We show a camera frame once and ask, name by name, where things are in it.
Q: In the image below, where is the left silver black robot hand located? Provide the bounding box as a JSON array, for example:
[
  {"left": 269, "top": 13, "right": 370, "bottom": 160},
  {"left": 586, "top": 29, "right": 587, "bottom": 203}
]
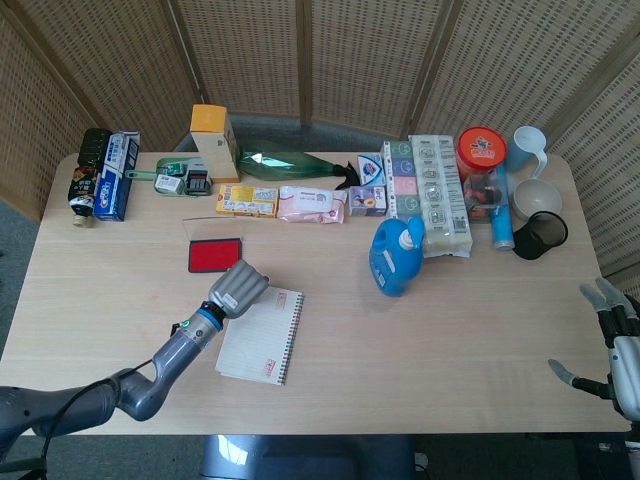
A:
[{"left": 207, "top": 258, "right": 271, "bottom": 320}]

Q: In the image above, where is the white spiral lined notebook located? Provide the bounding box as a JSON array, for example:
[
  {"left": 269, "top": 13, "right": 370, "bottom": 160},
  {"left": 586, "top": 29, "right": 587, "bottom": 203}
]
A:
[{"left": 215, "top": 287, "right": 305, "bottom": 387}]

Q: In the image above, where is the blue white soap box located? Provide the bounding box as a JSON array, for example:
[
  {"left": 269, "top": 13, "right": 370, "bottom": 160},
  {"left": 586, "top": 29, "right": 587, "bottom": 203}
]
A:
[{"left": 356, "top": 152, "right": 385, "bottom": 187}]

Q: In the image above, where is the yellow flat box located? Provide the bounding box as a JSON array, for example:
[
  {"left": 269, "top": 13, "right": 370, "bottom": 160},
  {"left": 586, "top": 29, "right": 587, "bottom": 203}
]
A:
[{"left": 215, "top": 184, "right": 280, "bottom": 220}]

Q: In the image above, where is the small purple box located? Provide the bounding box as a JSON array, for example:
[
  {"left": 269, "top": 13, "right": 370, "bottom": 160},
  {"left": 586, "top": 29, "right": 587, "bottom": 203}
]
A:
[{"left": 348, "top": 185, "right": 389, "bottom": 218}]

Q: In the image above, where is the blue cylindrical tube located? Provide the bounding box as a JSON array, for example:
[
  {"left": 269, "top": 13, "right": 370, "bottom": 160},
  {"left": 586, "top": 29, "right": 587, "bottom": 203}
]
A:
[{"left": 489, "top": 167, "right": 516, "bottom": 251}]

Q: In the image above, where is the grey black date stamper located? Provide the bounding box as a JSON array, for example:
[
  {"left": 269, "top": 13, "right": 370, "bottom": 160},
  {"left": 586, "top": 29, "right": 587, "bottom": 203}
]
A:
[{"left": 183, "top": 158, "right": 212, "bottom": 197}]

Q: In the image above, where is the light blue handled mug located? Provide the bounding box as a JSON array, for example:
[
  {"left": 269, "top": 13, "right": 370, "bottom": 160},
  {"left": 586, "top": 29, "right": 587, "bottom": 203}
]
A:
[{"left": 505, "top": 125, "right": 550, "bottom": 181}]

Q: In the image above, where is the beige bowl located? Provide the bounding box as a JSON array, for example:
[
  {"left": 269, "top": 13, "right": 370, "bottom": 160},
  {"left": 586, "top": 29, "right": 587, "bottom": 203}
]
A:
[{"left": 513, "top": 178, "right": 563, "bottom": 222}]

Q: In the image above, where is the red ink pad clear lid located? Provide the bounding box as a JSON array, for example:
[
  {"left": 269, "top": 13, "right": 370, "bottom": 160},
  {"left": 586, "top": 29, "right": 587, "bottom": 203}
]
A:
[{"left": 182, "top": 215, "right": 245, "bottom": 274}]

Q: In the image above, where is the wooden woven folding screen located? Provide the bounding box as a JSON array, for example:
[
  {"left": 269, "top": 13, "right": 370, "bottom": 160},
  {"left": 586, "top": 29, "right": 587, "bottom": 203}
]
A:
[{"left": 0, "top": 0, "right": 640, "bottom": 301}]

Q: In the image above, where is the long clear white pack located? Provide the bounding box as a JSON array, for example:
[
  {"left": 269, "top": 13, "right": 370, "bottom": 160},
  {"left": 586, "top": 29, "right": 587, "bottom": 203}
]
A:
[{"left": 408, "top": 133, "right": 474, "bottom": 260}]

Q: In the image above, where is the black mesh pen cup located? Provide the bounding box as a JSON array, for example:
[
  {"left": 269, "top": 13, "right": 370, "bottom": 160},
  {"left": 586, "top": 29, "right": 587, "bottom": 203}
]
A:
[{"left": 512, "top": 210, "right": 570, "bottom": 261}]

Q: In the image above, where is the blue detergent pump bottle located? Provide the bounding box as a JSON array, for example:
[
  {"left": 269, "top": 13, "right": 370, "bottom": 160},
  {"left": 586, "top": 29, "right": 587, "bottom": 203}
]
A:
[{"left": 368, "top": 215, "right": 427, "bottom": 299}]

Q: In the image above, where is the clear plastic snack box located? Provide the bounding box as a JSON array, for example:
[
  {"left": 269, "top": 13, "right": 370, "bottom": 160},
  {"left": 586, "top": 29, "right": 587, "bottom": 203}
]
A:
[{"left": 462, "top": 172, "right": 506, "bottom": 221}]

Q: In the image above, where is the dark drink bottle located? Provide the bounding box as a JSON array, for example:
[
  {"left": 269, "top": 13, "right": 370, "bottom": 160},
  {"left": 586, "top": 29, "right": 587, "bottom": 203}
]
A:
[{"left": 67, "top": 128, "right": 114, "bottom": 229}]

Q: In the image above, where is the small green white box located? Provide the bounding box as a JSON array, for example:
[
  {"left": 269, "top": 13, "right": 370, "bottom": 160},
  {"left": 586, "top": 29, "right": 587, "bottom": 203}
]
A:
[{"left": 154, "top": 173, "right": 184, "bottom": 194}]

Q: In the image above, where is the tall orange cream carton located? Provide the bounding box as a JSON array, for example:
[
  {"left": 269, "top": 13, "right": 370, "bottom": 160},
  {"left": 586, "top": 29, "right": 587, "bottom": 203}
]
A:
[{"left": 189, "top": 104, "right": 241, "bottom": 184}]

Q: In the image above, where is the orange lid snack jar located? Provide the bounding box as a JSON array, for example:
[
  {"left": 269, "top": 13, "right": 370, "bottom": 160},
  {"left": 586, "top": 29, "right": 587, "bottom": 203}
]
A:
[{"left": 454, "top": 125, "right": 509, "bottom": 186}]

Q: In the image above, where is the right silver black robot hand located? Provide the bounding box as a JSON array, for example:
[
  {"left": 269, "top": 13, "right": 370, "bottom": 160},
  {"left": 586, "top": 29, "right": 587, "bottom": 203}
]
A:
[{"left": 548, "top": 277, "right": 640, "bottom": 421}]

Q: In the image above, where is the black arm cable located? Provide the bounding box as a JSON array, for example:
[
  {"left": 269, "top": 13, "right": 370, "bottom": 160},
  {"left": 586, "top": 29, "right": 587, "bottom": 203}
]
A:
[{"left": 0, "top": 358, "right": 156, "bottom": 474}]

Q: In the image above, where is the dark robot base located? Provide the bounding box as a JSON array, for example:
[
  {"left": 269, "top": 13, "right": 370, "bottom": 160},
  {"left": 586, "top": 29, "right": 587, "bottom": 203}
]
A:
[{"left": 199, "top": 433, "right": 416, "bottom": 480}]

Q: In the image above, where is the green plastic spray bottle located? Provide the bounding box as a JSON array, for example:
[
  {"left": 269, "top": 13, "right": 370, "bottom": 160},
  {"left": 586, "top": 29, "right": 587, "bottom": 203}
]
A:
[{"left": 237, "top": 139, "right": 360, "bottom": 191}]

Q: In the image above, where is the green plastic handled tray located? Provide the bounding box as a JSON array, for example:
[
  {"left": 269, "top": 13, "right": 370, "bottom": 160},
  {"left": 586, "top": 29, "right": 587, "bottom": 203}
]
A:
[{"left": 124, "top": 156, "right": 201, "bottom": 197}]

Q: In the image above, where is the blue white toothpaste box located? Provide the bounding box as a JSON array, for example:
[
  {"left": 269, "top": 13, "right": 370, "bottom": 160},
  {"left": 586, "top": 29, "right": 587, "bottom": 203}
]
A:
[{"left": 93, "top": 131, "right": 142, "bottom": 222}]

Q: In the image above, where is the pink wet wipes pack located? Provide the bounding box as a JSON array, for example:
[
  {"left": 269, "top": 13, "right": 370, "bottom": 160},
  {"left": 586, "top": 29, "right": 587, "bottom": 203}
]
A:
[{"left": 276, "top": 185, "right": 348, "bottom": 226}]

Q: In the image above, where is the multicolour tissue pack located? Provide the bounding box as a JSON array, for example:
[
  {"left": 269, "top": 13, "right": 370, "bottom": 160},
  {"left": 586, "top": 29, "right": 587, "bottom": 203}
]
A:
[{"left": 382, "top": 140, "right": 424, "bottom": 221}]

